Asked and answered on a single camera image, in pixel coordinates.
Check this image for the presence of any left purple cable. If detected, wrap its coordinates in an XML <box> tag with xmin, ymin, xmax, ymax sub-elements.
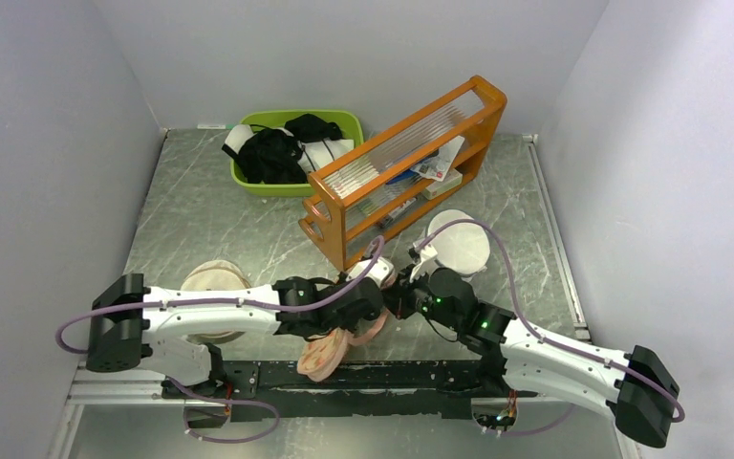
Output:
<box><xmin>54</xmin><ymin>235</ymin><xmax>386</xmax><ymax>356</ymax></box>

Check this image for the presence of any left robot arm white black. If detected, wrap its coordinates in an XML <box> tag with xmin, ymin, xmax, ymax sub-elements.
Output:
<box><xmin>86</xmin><ymin>270</ymin><xmax>391</xmax><ymax>398</ymax></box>

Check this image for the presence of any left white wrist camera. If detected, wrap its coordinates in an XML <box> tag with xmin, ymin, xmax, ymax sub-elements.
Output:
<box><xmin>346</xmin><ymin>257</ymin><xmax>397</xmax><ymax>290</ymax></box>

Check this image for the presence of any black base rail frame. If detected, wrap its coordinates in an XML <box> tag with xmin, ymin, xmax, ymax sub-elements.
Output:
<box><xmin>190</xmin><ymin>360</ymin><xmax>511</xmax><ymax>422</ymax></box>

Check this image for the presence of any green plastic basin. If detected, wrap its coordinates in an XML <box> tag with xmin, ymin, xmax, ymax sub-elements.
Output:
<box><xmin>222</xmin><ymin>109</ymin><xmax>364</xmax><ymax>197</ymax></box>

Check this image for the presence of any white garment in basin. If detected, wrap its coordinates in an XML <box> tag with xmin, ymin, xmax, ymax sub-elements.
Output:
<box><xmin>224</xmin><ymin>123</ymin><xmax>356</xmax><ymax>176</ymax></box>

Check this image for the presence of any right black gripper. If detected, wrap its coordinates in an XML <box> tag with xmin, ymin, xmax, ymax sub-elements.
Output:
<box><xmin>381</xmin><ymin>263</ymin><xmax>462</xmax><ymax>332</ymax></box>

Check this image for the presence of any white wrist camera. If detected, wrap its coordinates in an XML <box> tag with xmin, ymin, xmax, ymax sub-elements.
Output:
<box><xmin>410</xmin><ymin>244</ymin><xmax>440</xmax><ymax>282</ymax></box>
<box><xmin>346</xmin><ymin>257</ymin><xmax>397</xmax><ymax>290</ymax></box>

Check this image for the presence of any white cylindrical mesh laundry bag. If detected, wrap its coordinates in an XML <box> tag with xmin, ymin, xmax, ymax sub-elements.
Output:
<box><xmin>430</xmin><ymin>223</ymin><xmax>490</xmax><ymax>281</ymax></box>

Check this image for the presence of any small box on shelf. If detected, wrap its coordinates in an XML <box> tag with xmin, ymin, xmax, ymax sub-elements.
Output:
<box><xmin>421</xmin><ymin>169</ymin><xmax>463</xmax><ymax>200</ymax></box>

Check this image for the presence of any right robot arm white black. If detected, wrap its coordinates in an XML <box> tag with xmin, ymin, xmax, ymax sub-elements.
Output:
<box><xmin>383</xmin><ymin>268</ymin><xmax>680</xmax><ymax>448</ymax></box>

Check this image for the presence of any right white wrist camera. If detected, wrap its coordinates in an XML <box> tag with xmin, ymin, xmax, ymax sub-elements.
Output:
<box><xmin>410</xmin><ymin>244</ymin><xmax>440</xmax><ymax>282</ymax></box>

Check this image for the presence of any printed packet on shelf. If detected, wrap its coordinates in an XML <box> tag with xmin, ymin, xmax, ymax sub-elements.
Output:
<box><xmin>411</xmin><ymin>136</ymin><xmax>465</xmax><ymax>182</ymax></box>

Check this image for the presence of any floral pink mesh laundry bag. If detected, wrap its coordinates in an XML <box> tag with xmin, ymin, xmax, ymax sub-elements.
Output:
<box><xmin>296</xmin><ymin>310</ymin><xmax>389</xmax><ymax>383</ymax></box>

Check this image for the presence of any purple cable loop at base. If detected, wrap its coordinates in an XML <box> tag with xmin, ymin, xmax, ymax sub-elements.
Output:
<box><xmin>163</xmin><ymin>379</ymin><xmax>282</xmax><ymax>445</ymax></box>

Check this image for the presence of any black garment in basin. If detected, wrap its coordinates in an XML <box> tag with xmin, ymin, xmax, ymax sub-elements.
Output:
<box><xmin>222</xmin><ymin>114</ymin><xmax>345</xmax><ymax>186</ymax></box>

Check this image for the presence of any beige round laundry bag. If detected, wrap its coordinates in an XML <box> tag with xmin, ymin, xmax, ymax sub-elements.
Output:
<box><xmin>181</xmin><ymin>259</ymin><xmax>251</xmax><ymax>345</ymax></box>

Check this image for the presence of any orange wooden shelf rack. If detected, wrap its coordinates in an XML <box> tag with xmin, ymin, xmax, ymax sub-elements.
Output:
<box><xmin>298</xmin><ymin>76</ymin><xmax>507</xmax><ymax>271</ymax></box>

